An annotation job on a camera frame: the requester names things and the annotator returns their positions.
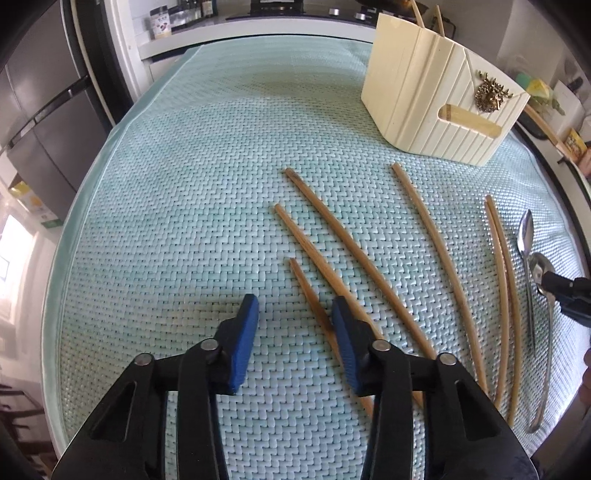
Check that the short steel spoon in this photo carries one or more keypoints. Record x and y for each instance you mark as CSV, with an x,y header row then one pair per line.
x,y
525,235

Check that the yellow packet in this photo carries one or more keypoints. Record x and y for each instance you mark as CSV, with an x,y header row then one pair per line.
x,y
576,144

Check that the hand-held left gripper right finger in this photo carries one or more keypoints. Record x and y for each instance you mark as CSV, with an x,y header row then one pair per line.
x,y
344,341

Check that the black gas stove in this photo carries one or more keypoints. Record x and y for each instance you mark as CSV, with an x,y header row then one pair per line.
x,y
277,11

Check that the black chair with wooden trim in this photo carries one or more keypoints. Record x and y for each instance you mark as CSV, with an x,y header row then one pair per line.
x,y
542,127

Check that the yellow green plastic item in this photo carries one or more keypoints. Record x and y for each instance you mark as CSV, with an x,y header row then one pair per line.
x,y
538,90

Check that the dark grey refrigerator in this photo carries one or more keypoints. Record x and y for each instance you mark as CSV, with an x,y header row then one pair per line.
x,y
41,92

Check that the jar with dark label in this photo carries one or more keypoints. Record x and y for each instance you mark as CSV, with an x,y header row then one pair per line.
x,y
160,23

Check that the dark wooden chair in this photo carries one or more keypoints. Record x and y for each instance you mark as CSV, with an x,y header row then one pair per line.
x,y
21,415

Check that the dark brown wooden chopstick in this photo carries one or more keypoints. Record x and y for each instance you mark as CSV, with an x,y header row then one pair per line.
x,y
304,242
307,290
346,240

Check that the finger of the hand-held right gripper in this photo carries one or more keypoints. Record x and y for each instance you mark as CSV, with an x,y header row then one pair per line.
x,y
572,295

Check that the cream ribbed utensil holder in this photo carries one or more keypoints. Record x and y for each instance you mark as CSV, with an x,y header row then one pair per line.
x,y
415,92

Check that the long steel spoon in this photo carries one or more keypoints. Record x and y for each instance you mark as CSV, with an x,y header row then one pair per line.
x,y
538,267

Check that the light brown wooden chopstick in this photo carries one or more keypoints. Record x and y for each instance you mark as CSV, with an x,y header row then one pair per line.
x,y
434,249
503,332
518,332

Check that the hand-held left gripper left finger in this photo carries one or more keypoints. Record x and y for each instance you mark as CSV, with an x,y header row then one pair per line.
x,y
244,332

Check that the light green woven mat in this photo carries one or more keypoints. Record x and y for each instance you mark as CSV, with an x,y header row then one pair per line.
x,y
207,184

